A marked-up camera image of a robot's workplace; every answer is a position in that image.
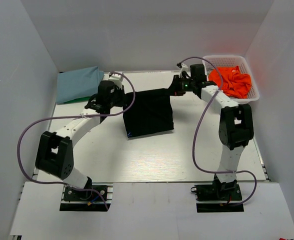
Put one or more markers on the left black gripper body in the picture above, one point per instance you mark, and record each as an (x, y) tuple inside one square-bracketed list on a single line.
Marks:
[(117, 100)]

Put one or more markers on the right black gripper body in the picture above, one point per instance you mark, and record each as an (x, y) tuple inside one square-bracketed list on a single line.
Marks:
[(182, 85)]

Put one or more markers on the black t-shirt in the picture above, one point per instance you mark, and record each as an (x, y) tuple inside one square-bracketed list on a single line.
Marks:
[(147, 112)]

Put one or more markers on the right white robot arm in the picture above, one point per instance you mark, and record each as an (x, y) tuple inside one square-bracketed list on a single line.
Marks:
[(235, 124)]

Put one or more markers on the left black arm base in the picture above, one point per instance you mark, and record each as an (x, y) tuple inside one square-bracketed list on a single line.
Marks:
[(87, 201)]

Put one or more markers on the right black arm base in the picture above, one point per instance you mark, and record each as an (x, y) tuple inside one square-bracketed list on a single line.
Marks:
[(217, 197)]

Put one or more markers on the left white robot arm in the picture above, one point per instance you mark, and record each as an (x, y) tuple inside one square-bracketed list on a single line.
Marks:
[(55, 154)]

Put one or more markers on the folded green t-shirt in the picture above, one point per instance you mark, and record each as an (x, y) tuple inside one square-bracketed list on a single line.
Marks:
[(78, 100)]

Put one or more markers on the white plastic basket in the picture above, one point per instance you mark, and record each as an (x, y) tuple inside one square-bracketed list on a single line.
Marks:
[(214, 75)]

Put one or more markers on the folded blue-grey t-shirt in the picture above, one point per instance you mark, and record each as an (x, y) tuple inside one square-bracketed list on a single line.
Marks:
[(77, 84)]

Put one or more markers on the crumpled orange t-shirt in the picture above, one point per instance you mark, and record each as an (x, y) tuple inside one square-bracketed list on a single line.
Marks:
[(235, 83)]

